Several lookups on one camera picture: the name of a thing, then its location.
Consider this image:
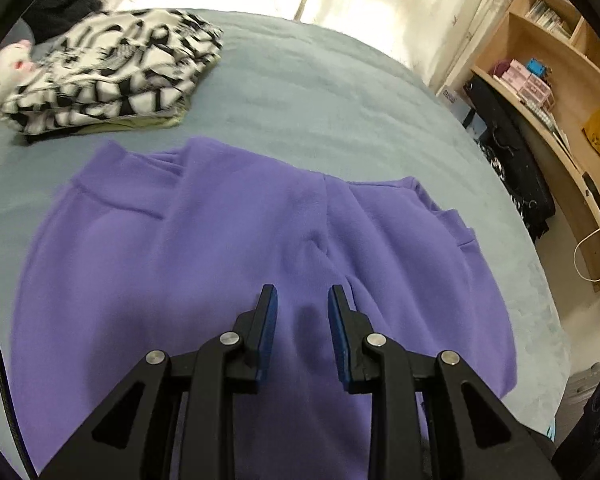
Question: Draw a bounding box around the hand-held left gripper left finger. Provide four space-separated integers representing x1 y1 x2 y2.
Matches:
37 284 279 480

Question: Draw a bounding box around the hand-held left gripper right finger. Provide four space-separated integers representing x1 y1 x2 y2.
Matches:
327 284 556 480

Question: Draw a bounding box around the purple hoodie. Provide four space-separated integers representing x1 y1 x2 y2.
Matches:
7 136 518 480

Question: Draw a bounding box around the grey blue bed cover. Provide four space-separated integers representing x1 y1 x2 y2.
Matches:
0 7 578 480

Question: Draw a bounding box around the olive green folded garment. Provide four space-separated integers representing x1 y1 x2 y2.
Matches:
27 94 194 137

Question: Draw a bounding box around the black hanging bag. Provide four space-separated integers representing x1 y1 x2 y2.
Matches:
461 74 557 242

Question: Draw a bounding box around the grey suitcase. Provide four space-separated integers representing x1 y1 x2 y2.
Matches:
555 360 600 441

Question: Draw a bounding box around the white cardboard box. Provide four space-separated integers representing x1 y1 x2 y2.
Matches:
439 84 474 127

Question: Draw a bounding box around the black patterned bag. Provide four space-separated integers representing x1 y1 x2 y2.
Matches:
550 359 600 480

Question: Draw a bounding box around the light wooden shelf unit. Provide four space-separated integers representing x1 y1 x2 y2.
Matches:
469 0 600 293

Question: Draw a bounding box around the stack of pink boxes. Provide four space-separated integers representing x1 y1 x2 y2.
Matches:
499 59 552 112

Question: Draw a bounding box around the black and white printed garment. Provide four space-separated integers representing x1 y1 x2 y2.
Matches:
0 8 225 136

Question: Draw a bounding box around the white leaf print curtain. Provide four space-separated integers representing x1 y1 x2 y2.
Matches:
87 0 531 92

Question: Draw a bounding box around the pink and white plush cat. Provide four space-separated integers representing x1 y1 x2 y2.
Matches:
0 40 36 121

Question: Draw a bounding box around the row of books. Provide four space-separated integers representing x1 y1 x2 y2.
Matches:
524 0 574 42

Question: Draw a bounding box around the black fuzzy cloth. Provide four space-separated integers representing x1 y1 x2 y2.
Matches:
22 0 104 44

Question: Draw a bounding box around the white cable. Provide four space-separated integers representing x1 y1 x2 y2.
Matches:
573 224 600 282

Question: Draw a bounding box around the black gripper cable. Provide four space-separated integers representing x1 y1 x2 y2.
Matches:
0 304 37 480

